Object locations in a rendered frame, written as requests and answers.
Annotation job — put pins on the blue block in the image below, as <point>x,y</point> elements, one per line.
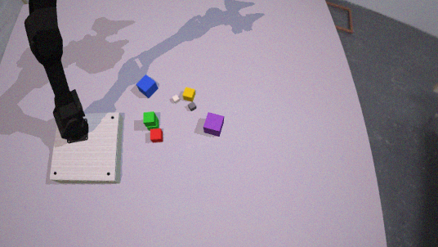
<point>147,86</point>

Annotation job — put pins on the red block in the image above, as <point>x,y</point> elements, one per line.
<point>156,135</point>

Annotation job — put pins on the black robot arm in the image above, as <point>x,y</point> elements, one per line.
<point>46,44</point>

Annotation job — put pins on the small yellow block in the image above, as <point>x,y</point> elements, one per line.
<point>189,94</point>

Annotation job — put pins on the purple block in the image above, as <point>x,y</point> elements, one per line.
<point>213,124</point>

